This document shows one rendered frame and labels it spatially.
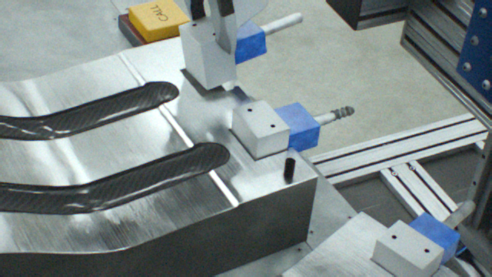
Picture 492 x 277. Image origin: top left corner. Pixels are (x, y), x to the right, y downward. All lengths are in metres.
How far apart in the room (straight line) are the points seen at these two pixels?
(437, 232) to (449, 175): 1.09
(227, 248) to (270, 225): 0.05
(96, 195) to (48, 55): 0.34
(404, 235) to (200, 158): 0.21
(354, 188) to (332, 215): 0.91
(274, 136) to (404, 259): 0.17
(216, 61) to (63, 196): 0.21
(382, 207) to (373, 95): 0.69
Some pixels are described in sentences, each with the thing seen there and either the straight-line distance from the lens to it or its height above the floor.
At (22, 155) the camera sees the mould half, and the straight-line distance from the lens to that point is 0.85.
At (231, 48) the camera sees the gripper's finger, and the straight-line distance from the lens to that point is 0.89.
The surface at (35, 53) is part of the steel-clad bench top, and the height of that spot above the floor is 0.80.
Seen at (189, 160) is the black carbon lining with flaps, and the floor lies 0.88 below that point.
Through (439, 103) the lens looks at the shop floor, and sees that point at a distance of 2.49.
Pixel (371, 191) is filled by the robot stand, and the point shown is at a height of 0.21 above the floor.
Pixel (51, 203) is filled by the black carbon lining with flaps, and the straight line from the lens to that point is 0.81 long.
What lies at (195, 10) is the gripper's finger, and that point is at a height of 0.96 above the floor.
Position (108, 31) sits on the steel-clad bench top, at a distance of 1.18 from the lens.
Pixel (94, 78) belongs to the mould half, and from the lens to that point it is 0.95.
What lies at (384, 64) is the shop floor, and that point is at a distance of 2.59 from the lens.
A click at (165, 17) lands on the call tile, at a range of 1.14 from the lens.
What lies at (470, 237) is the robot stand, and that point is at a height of 0.36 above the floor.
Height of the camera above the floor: 1.46
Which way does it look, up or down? 40 degrees down
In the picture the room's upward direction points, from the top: 6 degrees clockwise
